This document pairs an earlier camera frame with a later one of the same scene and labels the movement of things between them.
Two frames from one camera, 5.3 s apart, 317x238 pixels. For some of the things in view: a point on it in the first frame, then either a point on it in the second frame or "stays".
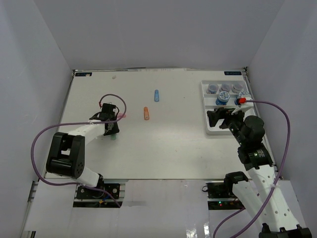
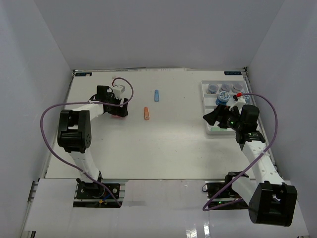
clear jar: x=226 y=88 stays
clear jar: x=237 y=88 stays
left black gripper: x=115 y=130 -> x=121 y=111
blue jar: x=223 y=98 stays
